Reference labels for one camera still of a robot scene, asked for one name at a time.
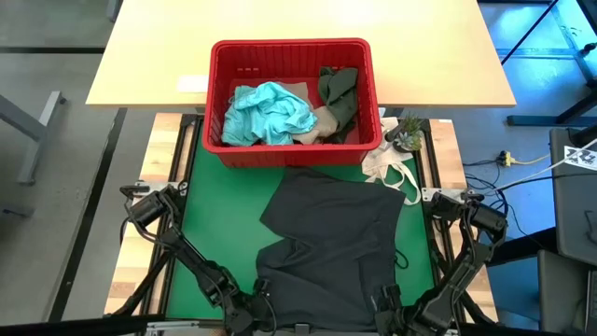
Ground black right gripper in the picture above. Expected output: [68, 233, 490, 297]
[371, 283, 423, 336]

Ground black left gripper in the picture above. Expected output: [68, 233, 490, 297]
[223, 277, 276, 335]

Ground dark grey shorts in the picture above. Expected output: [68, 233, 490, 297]
[255, 166, 410, 330]

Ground teal shorts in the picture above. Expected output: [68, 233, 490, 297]
[220, 81, 319, 147]

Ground red plastic laundry bin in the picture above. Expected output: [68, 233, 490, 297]
[201, 37, 383, 168]

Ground cream canvas tote bag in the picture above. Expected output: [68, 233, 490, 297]
[361, 116, 423, 206]

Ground green work mat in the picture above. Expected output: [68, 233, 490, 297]
[104, 111, 500, 336]

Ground beige garment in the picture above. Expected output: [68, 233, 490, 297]
[274, 81, 340, 146]

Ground light wooden side board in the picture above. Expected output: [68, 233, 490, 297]
[104, 112, 197, 315]
[422, 119, 499, 323]

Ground small potted succulent plant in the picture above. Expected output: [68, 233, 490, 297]
[393, 114, 424, 154]

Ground clear spray bottle black cap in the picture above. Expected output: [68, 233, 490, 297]
[382, 121, 408, 151]

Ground yellow power plug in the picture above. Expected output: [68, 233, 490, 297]
[496, 149, 552, 168]

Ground dark green garment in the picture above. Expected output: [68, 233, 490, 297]
[317, 65, 359, 145]

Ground black equipment cart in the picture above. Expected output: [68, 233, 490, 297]
[548, 125, 597, 268]

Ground white paper label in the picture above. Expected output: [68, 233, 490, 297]
[175, 75, 210, 93]

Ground white fiducial marker tag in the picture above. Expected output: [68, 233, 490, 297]
[562, 145, 597, 170]

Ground dark desk foot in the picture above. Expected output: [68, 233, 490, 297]
[506, 78, 597, 128]

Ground light wooden desk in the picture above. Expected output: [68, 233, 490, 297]
[86, 0, 518, 109]

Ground grey desk leg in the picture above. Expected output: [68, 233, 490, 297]
[0, 91, 67, 186]

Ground black floor cables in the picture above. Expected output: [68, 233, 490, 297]
[463, 158, 597, 234]

